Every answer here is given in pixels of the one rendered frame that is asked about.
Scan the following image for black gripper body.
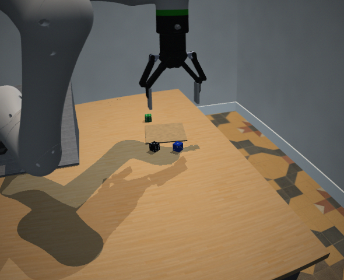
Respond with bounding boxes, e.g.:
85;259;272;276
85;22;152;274
159;33;188;69

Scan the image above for black die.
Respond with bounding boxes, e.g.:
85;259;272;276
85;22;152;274
149;141;160;152

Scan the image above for dark green die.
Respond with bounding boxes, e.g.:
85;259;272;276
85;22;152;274
145;114;152;122

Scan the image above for blue die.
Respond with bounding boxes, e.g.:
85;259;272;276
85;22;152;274
173;141;183;152

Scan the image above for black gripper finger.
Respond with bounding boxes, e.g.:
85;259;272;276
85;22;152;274
139;54;173;110
177;51;206;104

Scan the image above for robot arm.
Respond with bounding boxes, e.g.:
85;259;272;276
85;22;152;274
0;0;189;177

